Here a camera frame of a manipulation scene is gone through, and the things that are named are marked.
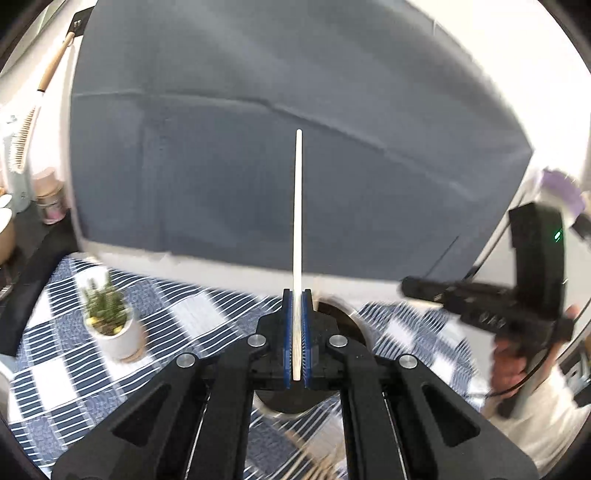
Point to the blue white checkered tablecloth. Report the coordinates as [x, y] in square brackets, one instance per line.
[60, 332]

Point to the small plant in white pot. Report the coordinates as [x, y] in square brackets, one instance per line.
[120, 337]

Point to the person's right forearm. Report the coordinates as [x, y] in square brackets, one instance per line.
[549, 424]

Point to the black cup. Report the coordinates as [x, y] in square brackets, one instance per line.
[295, 402]

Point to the grey backdrop cloth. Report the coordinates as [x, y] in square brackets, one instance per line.
[231, 138]

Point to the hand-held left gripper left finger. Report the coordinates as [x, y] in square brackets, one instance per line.
[288, 344]

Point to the purple object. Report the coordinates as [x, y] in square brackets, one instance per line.
[561, 189]

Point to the person's right hand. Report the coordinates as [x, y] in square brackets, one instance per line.
[505, 369]

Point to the wooden chopstick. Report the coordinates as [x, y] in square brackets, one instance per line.
[298, 207]

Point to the pile of wooden chopsticks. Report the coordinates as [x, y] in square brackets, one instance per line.
[314, 461]

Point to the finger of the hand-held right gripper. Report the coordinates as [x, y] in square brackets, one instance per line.
[422, 288]

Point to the pink jar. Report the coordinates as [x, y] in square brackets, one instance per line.
[48, 196]

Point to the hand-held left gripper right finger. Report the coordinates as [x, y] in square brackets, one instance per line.
[306, 344]

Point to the pale container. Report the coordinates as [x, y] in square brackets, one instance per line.
[16, 184]

